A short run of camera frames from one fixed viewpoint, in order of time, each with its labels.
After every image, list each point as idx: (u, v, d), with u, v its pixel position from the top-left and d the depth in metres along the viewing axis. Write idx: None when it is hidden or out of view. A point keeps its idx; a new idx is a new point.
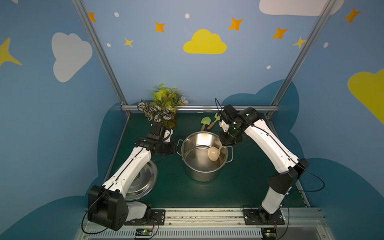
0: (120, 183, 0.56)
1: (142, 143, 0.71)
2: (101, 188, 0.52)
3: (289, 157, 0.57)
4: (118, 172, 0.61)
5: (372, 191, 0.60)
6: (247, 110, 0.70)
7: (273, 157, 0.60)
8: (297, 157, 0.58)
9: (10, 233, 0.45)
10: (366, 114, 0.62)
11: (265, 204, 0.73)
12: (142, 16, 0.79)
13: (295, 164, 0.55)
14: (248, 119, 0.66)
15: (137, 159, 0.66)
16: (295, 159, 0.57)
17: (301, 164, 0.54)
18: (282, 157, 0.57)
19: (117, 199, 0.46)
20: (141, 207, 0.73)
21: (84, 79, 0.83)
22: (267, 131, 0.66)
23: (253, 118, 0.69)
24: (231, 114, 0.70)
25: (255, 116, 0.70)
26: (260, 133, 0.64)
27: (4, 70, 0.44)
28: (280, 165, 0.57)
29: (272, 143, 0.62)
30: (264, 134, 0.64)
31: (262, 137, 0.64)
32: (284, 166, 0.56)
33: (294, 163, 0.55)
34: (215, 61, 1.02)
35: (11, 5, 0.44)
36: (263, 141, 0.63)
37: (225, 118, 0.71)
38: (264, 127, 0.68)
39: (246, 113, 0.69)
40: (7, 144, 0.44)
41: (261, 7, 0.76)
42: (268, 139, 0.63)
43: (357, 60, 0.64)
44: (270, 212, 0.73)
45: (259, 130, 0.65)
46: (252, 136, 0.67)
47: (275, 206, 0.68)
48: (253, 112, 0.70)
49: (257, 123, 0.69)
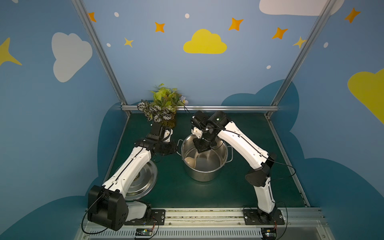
0: (120, 183, 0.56)
1: (142, 143, 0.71)
2: (101, 188, 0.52)
3: (260, 154, 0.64)
4: (118, 171, 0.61)
5: (372, 191, 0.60)
6: (216, 114, 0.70)
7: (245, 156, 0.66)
8: (266, 151, 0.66)
9: (10, 233, 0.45)
10: (366, 114, 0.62)
11: (261, 205, 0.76)
12: (142, 16, 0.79)
13: (266, 159, 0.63)
14: (219, 124, 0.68)
15: (137, 159, 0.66)
16: (266, 154, 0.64)
17: (271, 158, 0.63)
18: (254, 155, 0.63)
19: (117, 199, 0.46)
20: (141, 207, 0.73)
21: (84, 79, 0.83)
22: (237, 132, 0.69)
23: (224, 122, 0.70)
24: (203, 120, 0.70)
25: (226, 119, 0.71)
26: (232, 135, 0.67)
27: (4, 70, 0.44)
28: (253, 162, 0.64)
29: (244, 143, 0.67)
30: (235, 135, 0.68)
31: (233, 139, 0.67)
32: (257, 162, 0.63)
33: (265, 158, 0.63)
34: (215, 61, 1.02)
35: (11, 5, 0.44)
36: (235, 142, 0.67)
37: (197, 125, 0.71)
38: (235, 129, 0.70)
39: (216, 118, 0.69)
40: (6, 143, 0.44)
41: (261, 6, 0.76)
42: (240, 140, 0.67)
43: (357, 60, 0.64)
44: (267, 211, 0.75)
45: (230, 133, 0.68)
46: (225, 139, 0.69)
47: (269, 203, 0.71)
48: (223, 116, 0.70)
49: (228, 126, 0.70)
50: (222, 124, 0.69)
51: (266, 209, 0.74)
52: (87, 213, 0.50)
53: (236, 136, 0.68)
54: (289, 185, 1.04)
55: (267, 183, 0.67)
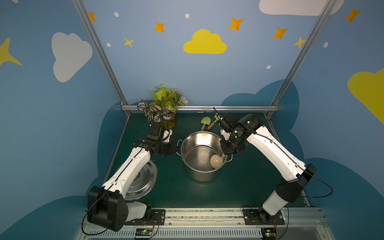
0: (119, 184, 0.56)
1: (141, 144, 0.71)
2: (100, 189, 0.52)
3: (296, 165, 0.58)
4: (118, 172, 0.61)
5: (372, 191, 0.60)
6: (248, 117, 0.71)
7: (280, 166, 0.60)
8: (303, 163, 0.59)
9: (10, 233, 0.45)
10: (366, 114, 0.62)
11: (268, 207, 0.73)
12: (142, 16, 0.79)
13: (303, 171, 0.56)
14: (249, 127, 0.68)
15: (137, 159, 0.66)
16: (302, 166, 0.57)
17: (309, 171, 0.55)
18: (290, 165, 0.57)
19: (117, 200, 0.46)
20: (141, 207, 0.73)
21: (84, 79, 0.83)
22: (270, 138, 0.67)
23: (254, 126, 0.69)
24: (231, 122, 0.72)
25: (257, 123, 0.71)
26: (264, 140, 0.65)
27: (4, 70, 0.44)
28: (287, 174, 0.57)
29: (277, 150, 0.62)
30: (268, 141, 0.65)
31: (265, 144, 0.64)
32: (292, 174, 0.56)
33: (302, 170, 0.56)
34: (215, 61, 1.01)
35: (11, 5, 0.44)
36: (267, 148, 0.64)
37: (225, 127, 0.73)
38: (267, 134, 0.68)
39: (247, 120, 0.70)
40: (6, 143, 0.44)
41: (261, 7, 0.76)
42: (273, 146, 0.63)
43: (357, 60, 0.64)
44: (271, 214, 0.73)
45: (262, 137, 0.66)
46: (255, 144, 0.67)
47: (278, 208, 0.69)
48: (254, 119, 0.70)
49: (259, 130, 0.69)
50: (253, 127, 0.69)
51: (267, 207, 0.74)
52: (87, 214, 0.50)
53: (269, 141, 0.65)
54: None
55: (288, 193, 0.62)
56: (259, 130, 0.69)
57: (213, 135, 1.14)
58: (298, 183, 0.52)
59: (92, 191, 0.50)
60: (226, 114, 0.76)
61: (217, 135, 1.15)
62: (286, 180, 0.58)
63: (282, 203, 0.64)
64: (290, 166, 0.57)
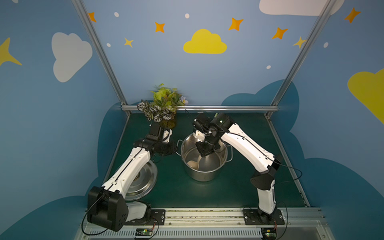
0: (119, 184, 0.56)
1: (141, 144, 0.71)
2: (100, 189, 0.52)
3: (266, 157, 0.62)
4: (118, 172, 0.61)
5: (372, 191, 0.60)
6: (219, 117, 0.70)
7: (252, 160, 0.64)
8: (272, 154, 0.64)
9: (10, 233, 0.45)
10: (366, 114, 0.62)
11: (262, 205, 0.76)
12: (142, 16, 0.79)
13: (273, 162, 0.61)
14: (222, 126, 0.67)
15: (137, 159, 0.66)
16: (271, 157, 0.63)
17: (277, 160, 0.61)
18: (261, 158, 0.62)
19: (117, 200, 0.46)
20: (141, 207, 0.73)
21: (84, 79, 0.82)
22: (241, 134, 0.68)
23: (227, 125, 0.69)
24: (205, 123, 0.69)
25: (229, 122, 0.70)
26: (236, 138, 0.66)
27: (4, 70, 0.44)
28: (258, 166, 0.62)
29: (249, 145, 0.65)
30: (240, 137, 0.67)
31: (238, 141, 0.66)
32: (263, 166, 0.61)
33: (271, 161, 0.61)
34: (215, 60, 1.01)
35: (11, 6, 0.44)
36: (241, 145, 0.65)
37: (200, 128, 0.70)
38: (239, 131, 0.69)
39: (219, 120, 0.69)
40: (6, 143, 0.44)
41: (261, 6, 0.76)
42: (245, 142, 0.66)
43: (357, 60, 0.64)
44: (268, 212, 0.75)
45: (234, 135, 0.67)
46: (229, 142, 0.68)
47: (271, 204, 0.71)
48: (225, 118, 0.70)
49: (232, 128, 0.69)
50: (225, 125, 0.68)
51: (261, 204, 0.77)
52: (87, 214, 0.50)
53: (241, 138, 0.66)
54: (289, 185, 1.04)
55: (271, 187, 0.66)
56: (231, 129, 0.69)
57: None
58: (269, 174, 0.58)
59: (92, 191, 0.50)
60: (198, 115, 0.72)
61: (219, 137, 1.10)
62: (258, 171, 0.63)
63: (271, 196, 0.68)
64: (261, 159, 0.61)
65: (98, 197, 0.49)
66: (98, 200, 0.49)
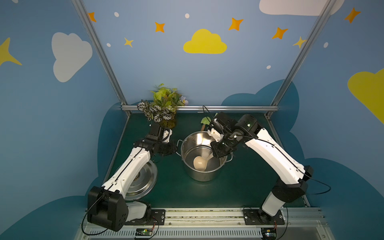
0: (120, 184, 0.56)
1: (141, 144, 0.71)
2: (100, 189, 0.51)
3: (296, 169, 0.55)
4: (118, 172, 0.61)
5: (372, 191, 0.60)
6: (245, 119, 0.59)
7: (281, 172, 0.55)
8: (302, 166, 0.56)
9: (10, 233, 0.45)
10: (366, 114, 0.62)
11: (267, 207, 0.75)
12: (142, 16, 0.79)
13: (304, 175, 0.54)
14: (250, 131, 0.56)
15: (137, 159, 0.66)
16: (302, 169, 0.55)
17: (308, 173, 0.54)
18: (291, 170, 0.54)
19: (117, 200, 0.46)
20: (141, 207, 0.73)
21: (84, 79, 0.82)
22: (270, 142, 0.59)
23: (254, 129, 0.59)
24: (227, 124, 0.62)
25: (256, 126, 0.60)
26: (266, 145, 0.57)
27: (4, 70, 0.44)
28: (287, 178, 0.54)
29: (279, 155, 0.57)
30: (269, 145, 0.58)
31: (267, 150, 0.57)
32: (294, 179, 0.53)
33: (302, 173, 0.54)
34: (215, 60, 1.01)
35: (11, 6, 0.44)
36: (269, 154, 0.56)
37: (220, 129, 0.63)
38: (268, 138, 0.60)
39: (247, 123, 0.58)
40: (6, 143, 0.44)
41: (261, 6, 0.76)
42: (274, 151, 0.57)
43: (358, 60, 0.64)
44: (271, 214, 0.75)
45: (263, 142, 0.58)
46: (254, 148, 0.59)
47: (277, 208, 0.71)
48: (253, 121, 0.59)
49: (261, 134, 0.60)
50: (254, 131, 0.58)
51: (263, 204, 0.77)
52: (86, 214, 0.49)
53: (270, 146, 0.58)
54: None
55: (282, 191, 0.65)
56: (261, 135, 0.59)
57: None
58: (300, 188, 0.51)
59: (92, 191, 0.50)
60: (219, 114, 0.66)
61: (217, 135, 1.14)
62: (286, 184, 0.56)
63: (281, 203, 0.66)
64: (292, 172, 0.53)
65: (98, 197, 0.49)
66: (98, 200, 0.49)
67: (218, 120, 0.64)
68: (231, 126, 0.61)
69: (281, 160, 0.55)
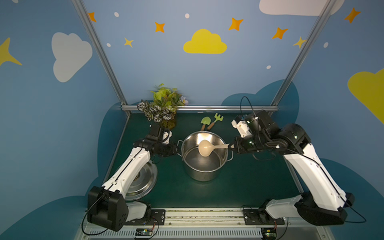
0: (120, 184, 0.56)
1: (141, 144, 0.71)
2: (101, 189, 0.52)
3: (339, 196, 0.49)
4: (118, 172, 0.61)
5: (372, 191, 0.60)
6: (292, 129, 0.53)
7: (320, 196, 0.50)
8: (345, 193, 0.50)
9: (10, 233, 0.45)
10: (366, 114, 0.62)
11: (269, 208, 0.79)
12: (142, 16, 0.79)
13: (346, 203, 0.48)
14: (297, 144, 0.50)
15: (137, 159, 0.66)
16: (345, 197, 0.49)
17: (350, 203, 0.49)
18: (333, 197, 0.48)
19: (117, 200, 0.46)
20: (141, 207, 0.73)
21: (84, 79, 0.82)
22: (316, 160, 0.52)
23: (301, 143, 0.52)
24: (267, 126, 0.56)
25: (303, 140, 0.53)
26: (310, 164, 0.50)
27: (4, 70, 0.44)
28: (325, 203, 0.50)
29: (322, 176, 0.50)
30: (314, 164, 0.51)
31: (310, 169, 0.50)
32: (333, 206, 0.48)
33: (344, 202, 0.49)
34: (215, 61, 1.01)
35: (11, 6, 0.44)
36: (312, 174, 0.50)
37: (256, 128, 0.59)
38: (313, 155, 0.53)
39: (294, 135, 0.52)
40: (6, 143, 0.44)
41: (261, 6, 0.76)
42: (318, 171, 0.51)
43: (358, 60, 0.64)
44: (272, 216, 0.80)
45: (308, 159, 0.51)
46: (295, 163, 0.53)
47: (281, 214, 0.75)
48: (301, 133, 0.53)
49: (307, 148, 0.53)
50: (300, 144, 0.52)
51: (267, 204, 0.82)
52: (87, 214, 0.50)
53: (316, 165, 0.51)
54: (289, 185, 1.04)
55: (294, 200, 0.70)
56: (306, 151, 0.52)
57: (214, 135, 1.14)
58: (339, 219, 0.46)
59: (92, 191, 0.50)
60: (261, 113, 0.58)
61: (217, 135, 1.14)
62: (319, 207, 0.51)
63: (292, 214, 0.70)
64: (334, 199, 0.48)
65: (98, 197, 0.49)
66: (98, 200, 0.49)
67: (260, 120, 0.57)
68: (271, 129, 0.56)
69: (325, 184, 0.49)
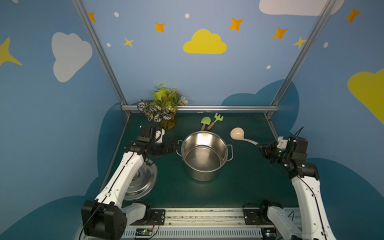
0: (114, 194, 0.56)
1: (132, 147, 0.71)
2: (94, 202, 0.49)
3: (322, 231, 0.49)
4: (111, 182, 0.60)
5: (372, 191, 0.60)
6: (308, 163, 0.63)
7: (305, 224, 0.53)
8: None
9: (10, 233, 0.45)
10: (366, 114, 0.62)
11: (272, 208, 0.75)
12: (142, 16, 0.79)
13: None
14: (301, 172, 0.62)
15: (129, 166, 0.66)
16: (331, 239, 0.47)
17: None
18: (315, 226, 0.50)
19: (113, 212, 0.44)
20: (141, 209, 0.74)
21: (84, 79, 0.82)
22: (314, 190, 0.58)
23: (307, 174, 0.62)
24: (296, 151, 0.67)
25: (311, 174, 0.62)
26: (305, 188, 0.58)
27: (4, 70, 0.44)
28: (306, 231, 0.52)
29: (313, 205, 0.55)
30: (309, 192, 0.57)
31: (304, 192, 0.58)
32: (311, 234, 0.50)
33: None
34: (215, 60, 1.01)
35: (11, 6, 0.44)
36: (304, 197, 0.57)
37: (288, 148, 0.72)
38: (316, 188, 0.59)
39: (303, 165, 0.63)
40: (6, 143, 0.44)
41: (261, 6, 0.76)
42: (311, 198, 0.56)
43: (358, 60, 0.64)
44: (268, 216, 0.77)
45: (306, 185, 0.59)
46: (296, 187, 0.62)
47: (275, 219, 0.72)
48: (312, 168, 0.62)
49: (310, 179, 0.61)
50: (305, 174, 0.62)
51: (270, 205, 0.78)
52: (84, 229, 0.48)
53: (310, 193, 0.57)
54: (289, 185, 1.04)
55: (297, 231, 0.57)
56: (307, 179, 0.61)
57: (214, 135, 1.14)
58: None
59: (86, 205, 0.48)
60: (301, 140, 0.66)
61: (217, 135, 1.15)
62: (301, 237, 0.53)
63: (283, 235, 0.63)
64: (314, 227, 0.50)
65: (92, 211, 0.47)
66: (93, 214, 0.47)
67: (295, 144, 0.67)
68: (297, 155, 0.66)
69: (312, 212, 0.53)
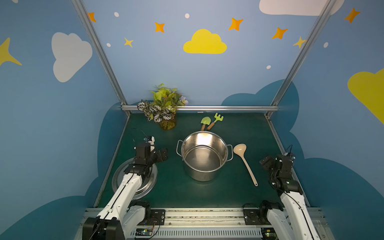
0: (116, 210, 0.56)
1: (132, 170, 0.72)
2: (96, 219, 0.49)
3: None
4: (112, 200, 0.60)
5: (372, 191, 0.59)
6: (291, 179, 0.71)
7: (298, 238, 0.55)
8: None
9: (10, 234, 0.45)
10: (366, 114, 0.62)
11: (272, 211, 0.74)
12: (141, 16, 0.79)
13: None
14: (286, 187, 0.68)
15: (130, 185, 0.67)
16: None
17: None
18: (306, 236, 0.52)
19: (115, 227, 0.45)
20: (139, 212, 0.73)
21: (84, 79, 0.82)
22: (300, 203, 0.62)
23: (292, 188, 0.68)
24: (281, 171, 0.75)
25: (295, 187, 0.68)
26: (292, 202, 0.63)
27: (3, 69, 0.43)
28: None
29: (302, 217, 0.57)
30: (296, 205, 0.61)
31: (291, 206, 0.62)
32: None
33: None
34: (215, 60, 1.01)
35: (11, 5, 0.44)
36: (292, 212, 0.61)
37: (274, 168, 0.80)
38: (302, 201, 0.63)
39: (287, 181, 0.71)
40: (5, 142, 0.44)
41: (261, 6, 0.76)
42: (298, 211, 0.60)
43: (358, 60, 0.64)
44: (268, 218, 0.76)
45: (291, 199, 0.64)
46: (286, 204, 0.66)
47: (275, 224, 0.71)
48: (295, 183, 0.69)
49: (295, 194, 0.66)
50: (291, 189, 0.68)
51: (270, 207, 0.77)
52: None
53: (296, 206, 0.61)
54: None
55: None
56: (292, 194, 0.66)
57: (214, 135, 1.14)
58: None
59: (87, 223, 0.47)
60: (285, 160, 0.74)
61: (217, 135, 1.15)
62: None
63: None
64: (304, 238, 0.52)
65: (94, 228, 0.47)
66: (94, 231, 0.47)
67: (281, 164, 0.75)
68: (283, 174, 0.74)
69: (301, 223, 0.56)
